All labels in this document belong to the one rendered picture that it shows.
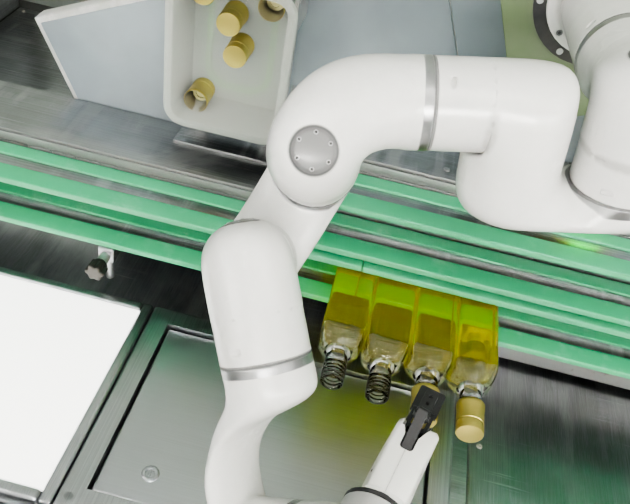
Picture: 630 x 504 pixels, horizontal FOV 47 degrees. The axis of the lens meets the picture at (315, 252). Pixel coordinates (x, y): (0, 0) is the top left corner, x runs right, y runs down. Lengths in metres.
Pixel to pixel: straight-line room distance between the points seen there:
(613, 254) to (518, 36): 0.31
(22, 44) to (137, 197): 0.87
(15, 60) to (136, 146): 0.72
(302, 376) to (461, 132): 0.25
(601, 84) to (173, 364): 0.67
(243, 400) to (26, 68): 1.25
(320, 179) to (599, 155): 0.26
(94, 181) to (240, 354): 0.53
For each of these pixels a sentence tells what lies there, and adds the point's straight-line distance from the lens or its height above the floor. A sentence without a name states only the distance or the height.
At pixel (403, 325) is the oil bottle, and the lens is 0.95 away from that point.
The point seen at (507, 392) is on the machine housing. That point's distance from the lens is 1.19.
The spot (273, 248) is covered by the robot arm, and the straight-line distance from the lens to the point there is 0.62.
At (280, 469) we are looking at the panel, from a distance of 0.97.
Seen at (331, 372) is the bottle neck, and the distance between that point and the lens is 0.89.
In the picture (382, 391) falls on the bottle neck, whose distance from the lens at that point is 0.89.
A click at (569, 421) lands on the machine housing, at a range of 1.20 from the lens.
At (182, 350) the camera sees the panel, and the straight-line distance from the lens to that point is 1.08.
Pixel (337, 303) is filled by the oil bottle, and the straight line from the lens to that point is 0.95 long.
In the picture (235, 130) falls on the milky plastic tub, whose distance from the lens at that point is 1.06.
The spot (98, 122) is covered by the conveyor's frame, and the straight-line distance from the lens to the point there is 1.18.
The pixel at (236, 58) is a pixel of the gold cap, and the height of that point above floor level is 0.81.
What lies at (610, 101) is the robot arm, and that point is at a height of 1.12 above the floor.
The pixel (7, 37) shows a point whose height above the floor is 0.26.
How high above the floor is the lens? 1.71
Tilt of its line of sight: 49 degrees down
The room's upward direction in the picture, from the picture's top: 163 degrees counter-clockwise
